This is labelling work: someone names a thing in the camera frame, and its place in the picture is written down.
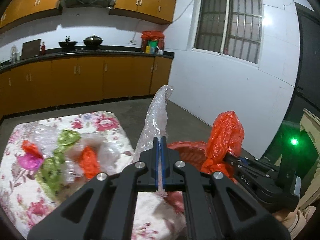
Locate dark cutting board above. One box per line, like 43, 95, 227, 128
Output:
21, 39, 41, 60

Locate person's right hand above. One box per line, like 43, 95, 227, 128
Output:
272, 208, 298, 231

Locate red bag with bottles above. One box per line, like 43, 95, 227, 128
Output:
140, 30, 165, 55

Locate glass jar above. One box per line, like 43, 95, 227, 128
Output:
10, 44, 20, 63

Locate orange plastic bag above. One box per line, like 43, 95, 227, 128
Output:
78, 146, 100, 180
22, 140, 43, 159
201, 111, 245, 180

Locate beige sleeve forearm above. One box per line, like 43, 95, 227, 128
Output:
282, 206, 316, 239

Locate red lined trash basket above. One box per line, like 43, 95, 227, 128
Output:
166, 141, 238, 213

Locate light green plastic bag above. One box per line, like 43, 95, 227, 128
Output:
35, 129, 84, 197

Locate brown kitchen cabinets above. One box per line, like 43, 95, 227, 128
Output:
1, 0, 176, 31
1, 55, 173, 116

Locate black countertop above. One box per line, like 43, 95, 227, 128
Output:
1, 46, 175, 73

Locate red sauce bottle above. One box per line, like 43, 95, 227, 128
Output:
40, 41, 46, 55

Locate black wok left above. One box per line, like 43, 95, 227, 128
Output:
59, 36, 78, 51

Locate dark door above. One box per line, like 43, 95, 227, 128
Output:
285, 3, 319, 123

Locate magenta plastic bag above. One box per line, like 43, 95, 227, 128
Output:
17, 153, 43, 171

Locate floral tablecloth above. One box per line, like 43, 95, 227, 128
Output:
0, 110, 187, 240

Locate barred window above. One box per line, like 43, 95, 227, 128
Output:
191, 0, 263, 64

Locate brown upper kitchen cabinets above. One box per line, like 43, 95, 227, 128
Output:
1, 0, 176, 31

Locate clear bubble wrap strip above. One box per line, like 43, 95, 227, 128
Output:
121, 85, 173, 198

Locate large clear bubble wrap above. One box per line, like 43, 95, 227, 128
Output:
33, 127, 120, 191

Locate black lidded wok right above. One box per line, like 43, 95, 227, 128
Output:
83, 35, 103, 50

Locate brown lower kitchen cabinets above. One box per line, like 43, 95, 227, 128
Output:
1, 55, 173, 116

